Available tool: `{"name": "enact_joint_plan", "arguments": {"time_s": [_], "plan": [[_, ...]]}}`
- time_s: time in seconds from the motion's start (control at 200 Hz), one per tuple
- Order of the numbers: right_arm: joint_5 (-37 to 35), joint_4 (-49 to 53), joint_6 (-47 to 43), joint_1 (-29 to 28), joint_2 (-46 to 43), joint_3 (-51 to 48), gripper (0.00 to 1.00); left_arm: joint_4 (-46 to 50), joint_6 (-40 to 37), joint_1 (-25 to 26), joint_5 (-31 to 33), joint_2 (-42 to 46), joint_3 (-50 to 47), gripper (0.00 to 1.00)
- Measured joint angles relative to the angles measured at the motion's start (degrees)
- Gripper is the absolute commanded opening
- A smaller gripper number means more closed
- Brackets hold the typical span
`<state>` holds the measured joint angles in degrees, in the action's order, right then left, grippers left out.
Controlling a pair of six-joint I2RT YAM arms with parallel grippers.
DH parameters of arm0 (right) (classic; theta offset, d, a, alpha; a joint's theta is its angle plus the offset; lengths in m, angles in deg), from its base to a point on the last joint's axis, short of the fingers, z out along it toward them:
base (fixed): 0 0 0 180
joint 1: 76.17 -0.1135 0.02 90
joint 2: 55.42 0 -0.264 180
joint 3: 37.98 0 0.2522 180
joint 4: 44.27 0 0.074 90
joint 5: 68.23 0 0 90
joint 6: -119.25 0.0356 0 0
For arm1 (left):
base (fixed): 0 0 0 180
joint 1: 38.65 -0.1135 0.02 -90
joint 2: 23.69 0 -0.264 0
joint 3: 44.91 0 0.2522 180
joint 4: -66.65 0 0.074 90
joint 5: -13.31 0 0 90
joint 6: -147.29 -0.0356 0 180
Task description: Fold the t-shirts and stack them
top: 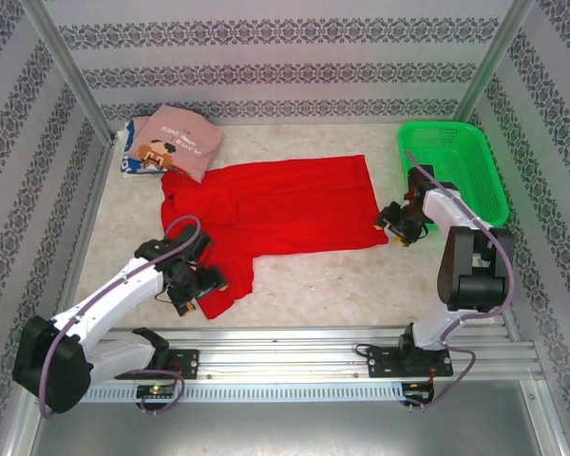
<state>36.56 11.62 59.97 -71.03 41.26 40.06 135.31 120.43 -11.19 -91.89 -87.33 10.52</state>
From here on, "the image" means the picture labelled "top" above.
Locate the white t-shirt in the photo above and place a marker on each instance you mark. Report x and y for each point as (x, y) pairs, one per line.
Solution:
(121, 135)

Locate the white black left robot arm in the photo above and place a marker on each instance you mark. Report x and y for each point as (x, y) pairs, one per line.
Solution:
(109, 294)

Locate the pink pixel-print t-shirt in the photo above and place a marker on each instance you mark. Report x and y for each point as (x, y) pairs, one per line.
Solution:
(180, 138)

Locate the small circuit board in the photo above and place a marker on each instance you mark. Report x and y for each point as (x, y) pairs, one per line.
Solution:
(157, 391)
(418, 389)

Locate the aluminium mounting rail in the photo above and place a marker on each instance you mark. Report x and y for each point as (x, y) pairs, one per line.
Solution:
(275, 361)

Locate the green plastic basket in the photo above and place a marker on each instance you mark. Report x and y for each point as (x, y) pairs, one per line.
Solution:
(475, 166)

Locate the aluminium frame post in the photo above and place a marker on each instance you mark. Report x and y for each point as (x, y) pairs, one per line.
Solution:
(73, 71)
(491, 71)

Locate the red t-shirt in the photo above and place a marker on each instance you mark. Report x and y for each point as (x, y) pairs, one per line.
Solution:
(290, 204)

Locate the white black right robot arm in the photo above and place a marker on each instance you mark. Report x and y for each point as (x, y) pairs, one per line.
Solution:
(456, 209)

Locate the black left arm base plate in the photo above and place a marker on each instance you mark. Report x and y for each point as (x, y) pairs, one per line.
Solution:
(185, 363)

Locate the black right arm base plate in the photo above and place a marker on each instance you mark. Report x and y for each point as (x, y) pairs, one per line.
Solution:
(382, 361)

